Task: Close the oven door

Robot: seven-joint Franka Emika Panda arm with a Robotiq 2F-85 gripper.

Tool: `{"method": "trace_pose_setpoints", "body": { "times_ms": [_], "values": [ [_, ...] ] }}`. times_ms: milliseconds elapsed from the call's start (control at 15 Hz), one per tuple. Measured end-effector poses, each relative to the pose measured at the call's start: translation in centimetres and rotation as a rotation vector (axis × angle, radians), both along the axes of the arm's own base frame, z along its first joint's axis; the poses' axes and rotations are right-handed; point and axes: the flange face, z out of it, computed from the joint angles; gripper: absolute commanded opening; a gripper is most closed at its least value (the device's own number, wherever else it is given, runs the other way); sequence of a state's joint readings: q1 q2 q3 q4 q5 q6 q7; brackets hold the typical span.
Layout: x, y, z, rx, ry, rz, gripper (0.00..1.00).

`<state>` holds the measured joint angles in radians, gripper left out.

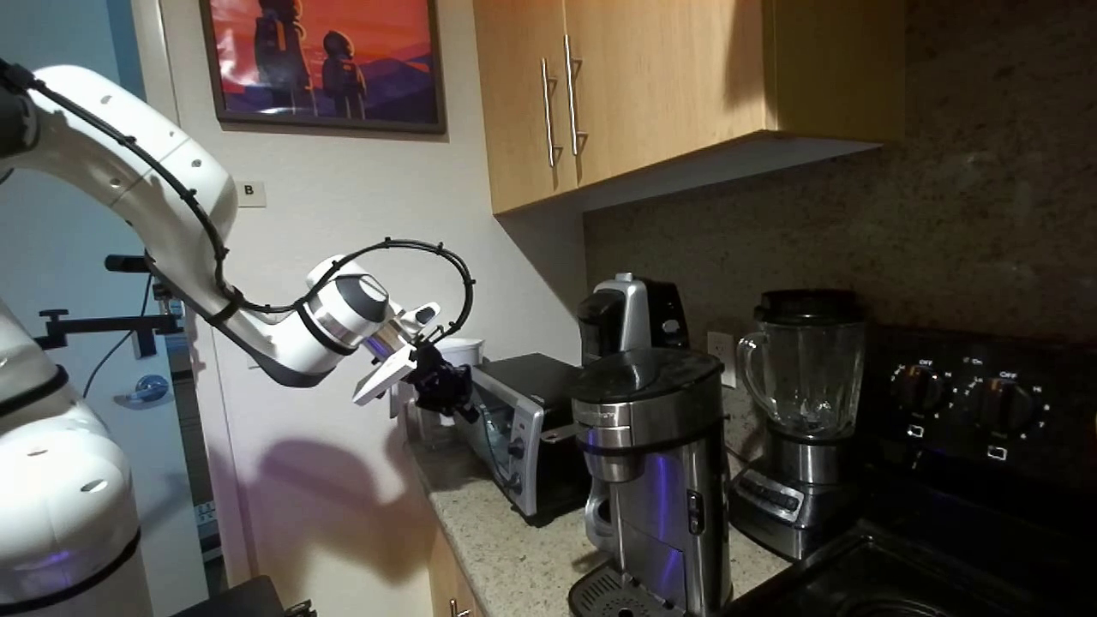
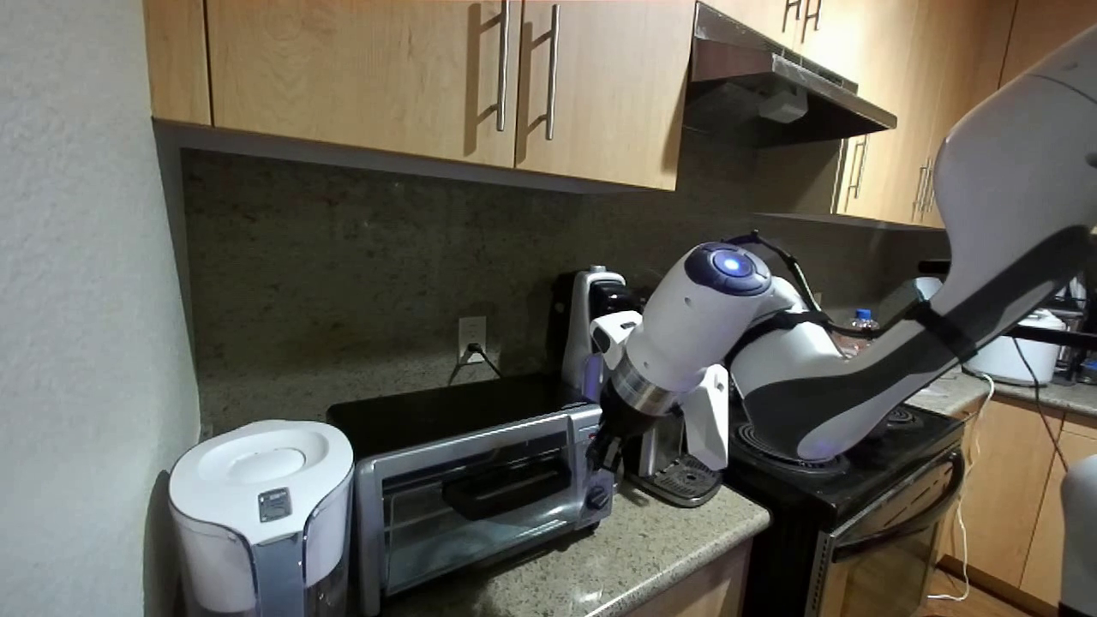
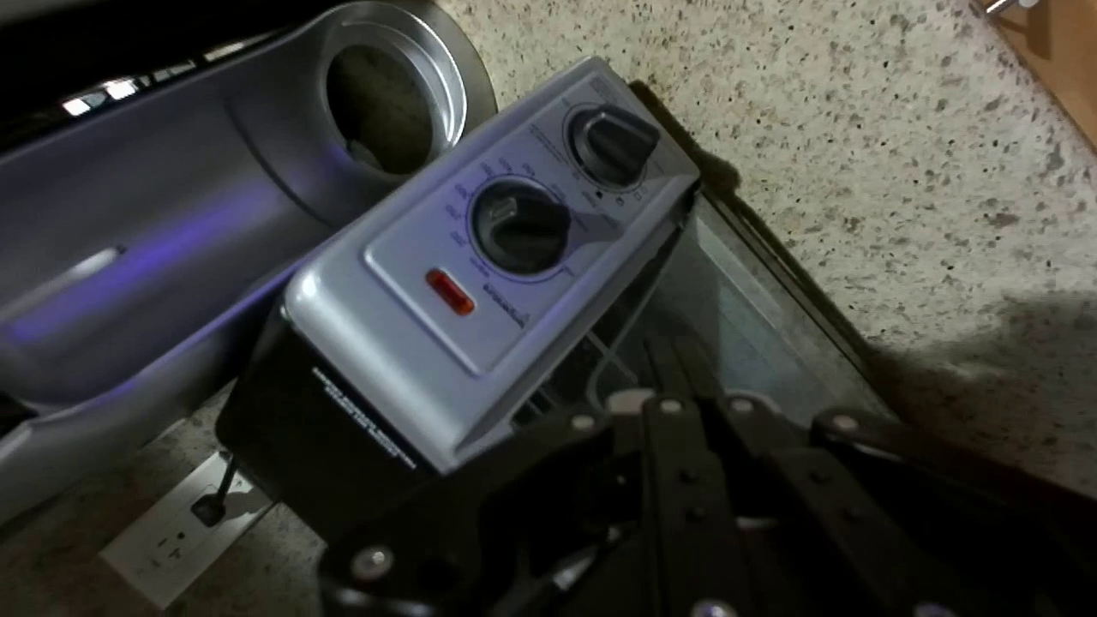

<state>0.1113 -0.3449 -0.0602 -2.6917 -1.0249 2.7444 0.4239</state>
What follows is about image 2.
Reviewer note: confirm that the white round appliance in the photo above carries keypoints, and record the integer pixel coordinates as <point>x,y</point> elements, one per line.
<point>257,515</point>

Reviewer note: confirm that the black kitchen range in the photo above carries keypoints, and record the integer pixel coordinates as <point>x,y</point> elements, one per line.
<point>846,502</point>

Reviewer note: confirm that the steel range hood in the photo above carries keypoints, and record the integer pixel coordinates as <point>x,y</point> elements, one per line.
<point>775,92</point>

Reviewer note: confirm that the white rice cooker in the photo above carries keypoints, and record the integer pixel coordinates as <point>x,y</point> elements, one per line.
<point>1016,354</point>

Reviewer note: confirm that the white rounded appliance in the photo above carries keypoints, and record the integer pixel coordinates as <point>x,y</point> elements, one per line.
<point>1081,537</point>

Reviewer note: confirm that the silver black coffee maker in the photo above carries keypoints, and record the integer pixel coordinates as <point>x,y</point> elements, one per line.
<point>596,309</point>

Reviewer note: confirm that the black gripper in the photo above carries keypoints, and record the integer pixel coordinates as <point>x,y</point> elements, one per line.
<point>618,434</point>

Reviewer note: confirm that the wooden base cabinet door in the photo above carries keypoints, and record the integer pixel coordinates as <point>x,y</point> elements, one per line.
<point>696,587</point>

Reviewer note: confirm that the wooden wall cabinet end panel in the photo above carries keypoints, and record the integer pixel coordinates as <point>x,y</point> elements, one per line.
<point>177,55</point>

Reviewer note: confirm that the white wall outlet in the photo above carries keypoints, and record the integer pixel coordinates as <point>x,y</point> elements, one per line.
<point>470,335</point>

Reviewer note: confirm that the silver toaster oven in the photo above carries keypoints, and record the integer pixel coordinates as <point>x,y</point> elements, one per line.
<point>457,423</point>

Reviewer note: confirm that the large wooden wall cabinet door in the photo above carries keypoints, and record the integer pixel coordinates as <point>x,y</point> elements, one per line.
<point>356,70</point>

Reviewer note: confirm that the narrow wooden wall cabinet door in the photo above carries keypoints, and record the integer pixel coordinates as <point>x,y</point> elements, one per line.
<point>618,80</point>

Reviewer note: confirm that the blue bottle cap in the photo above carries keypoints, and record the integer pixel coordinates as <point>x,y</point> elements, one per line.
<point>864,318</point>

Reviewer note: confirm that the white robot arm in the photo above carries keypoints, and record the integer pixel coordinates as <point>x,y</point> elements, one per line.
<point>706,319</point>

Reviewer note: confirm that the wooden corner wall cabinet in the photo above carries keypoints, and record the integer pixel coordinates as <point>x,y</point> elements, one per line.
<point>914,70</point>

